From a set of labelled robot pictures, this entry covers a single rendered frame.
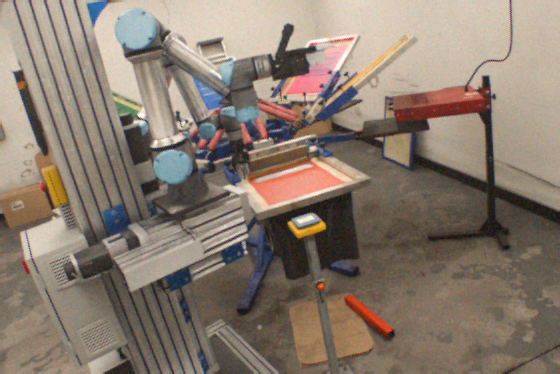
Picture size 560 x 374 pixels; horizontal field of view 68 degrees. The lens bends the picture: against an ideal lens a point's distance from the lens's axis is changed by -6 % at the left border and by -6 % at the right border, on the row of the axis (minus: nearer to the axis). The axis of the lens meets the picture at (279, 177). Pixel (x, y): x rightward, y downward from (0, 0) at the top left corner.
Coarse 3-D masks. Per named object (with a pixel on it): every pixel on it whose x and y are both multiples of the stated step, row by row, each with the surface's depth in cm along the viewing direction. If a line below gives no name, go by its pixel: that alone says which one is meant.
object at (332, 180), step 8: (280, 168) 264; (288, 168) 262; (304, 168) 255; (312, 168) 253; (320, 168) 250; (288, 176) 248; (328, 176) 236; (320, 184) 227; (328, 184) 225; (336, 184) 223; (312, 192) 219
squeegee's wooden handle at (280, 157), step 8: (280, 152) 259; (288, 152) 259; (296, 152) 261; (304, 152) 262; (256, 160) 255; (264, 160) 256; (272, 160) 258; (280, 160) 259; (288, 160) 261; (256, 168) 256
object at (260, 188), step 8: (256, 176) 259; (280, 176) 251; (256, 184) 246; (264, 184) 244; (264, 192) 232; (296, 192) 223; (304, 192) 221; (272, 200) 219; (280, 200) 217; (288, 200) 216
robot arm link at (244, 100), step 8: (240, 88) 133; (248, 88) 134; (232, 96) 136; (240, 96) 134; (248, 96) 134; (256, 96) 138; (240, 104) 135; (248, 104) 135; (256, 104) 137; (240, 112) 136; (248, 112) 136; (256, 112) 137; (240, 120) 137; (248, 120) 137
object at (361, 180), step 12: (336, 168) 243; (348, 168) 231; (360, 180) 212; (324, 192) 207; (336, 192) 209; (252, 204) 210; (276, 204) 204; (288, 204) 203; (300, 204) 205; (264, 216) 201
